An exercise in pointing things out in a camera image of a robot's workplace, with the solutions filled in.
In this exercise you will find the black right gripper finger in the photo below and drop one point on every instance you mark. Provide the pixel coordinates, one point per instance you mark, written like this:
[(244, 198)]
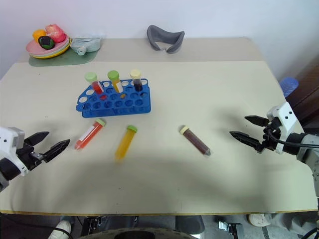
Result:
[(259, 121), (246, 140)]

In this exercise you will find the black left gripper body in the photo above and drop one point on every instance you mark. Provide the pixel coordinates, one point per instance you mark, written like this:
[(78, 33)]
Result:
[(27, 155)]

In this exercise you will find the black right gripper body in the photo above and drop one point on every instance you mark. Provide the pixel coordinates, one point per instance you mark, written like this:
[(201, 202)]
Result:
[(271, 138)]

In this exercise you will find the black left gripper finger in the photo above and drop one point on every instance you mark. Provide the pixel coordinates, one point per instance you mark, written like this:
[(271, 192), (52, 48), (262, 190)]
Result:
[(38, 137), (56, 150)]

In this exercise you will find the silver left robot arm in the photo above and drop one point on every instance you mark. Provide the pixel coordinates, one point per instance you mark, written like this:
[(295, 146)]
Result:
[(6, 171)]

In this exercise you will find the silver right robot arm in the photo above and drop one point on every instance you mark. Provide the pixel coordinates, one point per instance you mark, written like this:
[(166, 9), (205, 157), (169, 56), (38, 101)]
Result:
[(307, 149)]

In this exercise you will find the red tube light green cap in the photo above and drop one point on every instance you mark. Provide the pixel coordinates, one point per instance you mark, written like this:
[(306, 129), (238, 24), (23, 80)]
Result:
[(91, 76), (88, 135)]

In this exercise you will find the dark brown tube cream cap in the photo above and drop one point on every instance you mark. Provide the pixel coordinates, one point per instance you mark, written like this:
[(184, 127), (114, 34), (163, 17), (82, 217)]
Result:
[(195, 140), (137, 85)]

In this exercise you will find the yellow tube green cap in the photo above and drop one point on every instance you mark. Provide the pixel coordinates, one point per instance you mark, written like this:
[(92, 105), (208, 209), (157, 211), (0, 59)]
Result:
[(113, 74), (125, 143)]

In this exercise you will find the blue test tube rack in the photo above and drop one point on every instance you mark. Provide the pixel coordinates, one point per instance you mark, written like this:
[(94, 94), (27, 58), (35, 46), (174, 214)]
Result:
[(119, 110)]

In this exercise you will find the blue ribbed bottle cap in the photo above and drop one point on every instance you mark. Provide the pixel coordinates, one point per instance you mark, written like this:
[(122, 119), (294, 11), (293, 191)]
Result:
[(289, 85)]

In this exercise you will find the dark brown wooden cabinet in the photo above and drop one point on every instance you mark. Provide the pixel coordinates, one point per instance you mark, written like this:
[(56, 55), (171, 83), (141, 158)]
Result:
[(307, 92)]

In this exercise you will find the white shoe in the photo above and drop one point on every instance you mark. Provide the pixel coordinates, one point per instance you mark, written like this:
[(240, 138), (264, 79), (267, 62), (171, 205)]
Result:
[(61, 230), (259, 220)]

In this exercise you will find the stack of coloured plates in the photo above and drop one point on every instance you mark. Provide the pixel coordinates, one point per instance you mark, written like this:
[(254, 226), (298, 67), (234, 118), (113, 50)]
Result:
[(49, 56)]

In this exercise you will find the green table mat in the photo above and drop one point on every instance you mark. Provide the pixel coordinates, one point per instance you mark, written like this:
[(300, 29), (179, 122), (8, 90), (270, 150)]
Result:
[(72, 59)]

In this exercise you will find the pink plate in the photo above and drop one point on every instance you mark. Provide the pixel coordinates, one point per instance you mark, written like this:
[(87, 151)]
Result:
[(33, 47)]

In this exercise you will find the light green plate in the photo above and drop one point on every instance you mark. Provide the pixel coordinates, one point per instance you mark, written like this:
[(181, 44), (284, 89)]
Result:
[(61, 49)]

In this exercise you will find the black and green toy fruit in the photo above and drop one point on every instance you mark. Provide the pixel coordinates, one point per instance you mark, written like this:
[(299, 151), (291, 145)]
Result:
[(46, 42)]

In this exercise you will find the orange toy fruit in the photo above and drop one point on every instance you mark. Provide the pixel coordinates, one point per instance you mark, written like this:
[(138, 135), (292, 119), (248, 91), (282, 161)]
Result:
[(38, 33)]

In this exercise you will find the pale green plastic pouch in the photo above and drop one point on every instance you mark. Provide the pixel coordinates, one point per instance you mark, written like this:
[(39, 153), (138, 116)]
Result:
[(87, 44)]

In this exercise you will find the pink toy fruit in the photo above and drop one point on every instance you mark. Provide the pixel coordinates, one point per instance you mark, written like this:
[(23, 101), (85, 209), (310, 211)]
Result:
[(56, 33)]

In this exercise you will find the grey fabric eye mask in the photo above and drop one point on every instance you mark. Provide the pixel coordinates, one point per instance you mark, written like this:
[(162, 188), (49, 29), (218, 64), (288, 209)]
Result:
[(164, 37)]

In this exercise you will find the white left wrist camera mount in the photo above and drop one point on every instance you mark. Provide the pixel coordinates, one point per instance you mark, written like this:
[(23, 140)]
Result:
[(10, 139)]

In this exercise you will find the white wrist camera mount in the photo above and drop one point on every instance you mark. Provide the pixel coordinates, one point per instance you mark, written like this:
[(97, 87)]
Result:
[(286, 117), (10, 139)]

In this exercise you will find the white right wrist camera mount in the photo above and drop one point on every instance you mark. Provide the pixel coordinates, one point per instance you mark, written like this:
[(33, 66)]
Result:
[(286, 117)]

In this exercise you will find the metal bracket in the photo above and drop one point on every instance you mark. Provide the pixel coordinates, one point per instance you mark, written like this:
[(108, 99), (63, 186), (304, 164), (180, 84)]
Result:
[(230, 227)]

